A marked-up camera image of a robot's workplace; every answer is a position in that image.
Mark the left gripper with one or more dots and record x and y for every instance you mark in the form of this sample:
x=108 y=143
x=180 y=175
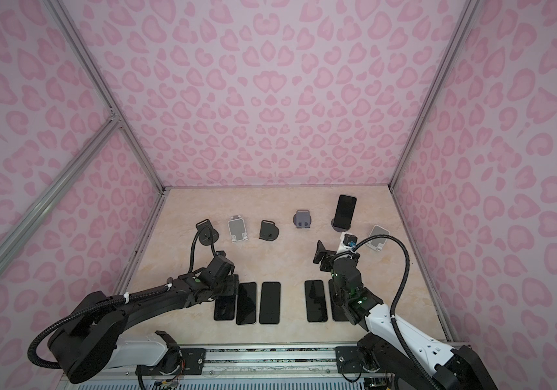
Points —
x=234 y=281

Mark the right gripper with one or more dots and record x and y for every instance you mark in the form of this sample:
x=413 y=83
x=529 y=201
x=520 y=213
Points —
x=320 y=253

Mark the purple phone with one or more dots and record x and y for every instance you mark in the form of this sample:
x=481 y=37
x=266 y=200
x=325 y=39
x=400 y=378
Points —
x=337 y=307

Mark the teal phone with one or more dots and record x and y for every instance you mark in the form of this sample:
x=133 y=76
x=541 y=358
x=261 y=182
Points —
x=315 y=301
x=269 y=313

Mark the grey round stand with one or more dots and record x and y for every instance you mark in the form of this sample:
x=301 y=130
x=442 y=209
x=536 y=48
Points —
x=207 y=234

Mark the white folding phone stand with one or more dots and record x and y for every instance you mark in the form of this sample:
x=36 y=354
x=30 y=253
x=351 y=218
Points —
x=379 y=239

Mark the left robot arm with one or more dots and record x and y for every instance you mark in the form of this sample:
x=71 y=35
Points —
x=89 y=340

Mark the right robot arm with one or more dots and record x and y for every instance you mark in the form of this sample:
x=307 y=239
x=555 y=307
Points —
x=392 y=344

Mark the white stand back left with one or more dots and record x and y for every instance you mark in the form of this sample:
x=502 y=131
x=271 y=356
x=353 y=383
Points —
x=237 y=229

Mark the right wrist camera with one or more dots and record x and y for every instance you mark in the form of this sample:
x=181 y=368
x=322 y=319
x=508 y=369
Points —
x=348 y=242

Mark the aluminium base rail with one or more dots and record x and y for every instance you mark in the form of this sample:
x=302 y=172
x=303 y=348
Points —
x=266 y=362

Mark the aluminium frame strut left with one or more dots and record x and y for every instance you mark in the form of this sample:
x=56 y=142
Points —
x=38 y=212

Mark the aluminium frame strut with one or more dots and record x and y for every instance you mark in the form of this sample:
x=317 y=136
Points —
x=469 y=13
x=38 y=212

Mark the aluminium frame strut right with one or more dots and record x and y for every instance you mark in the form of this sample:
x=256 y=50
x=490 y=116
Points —
x=469 y=13

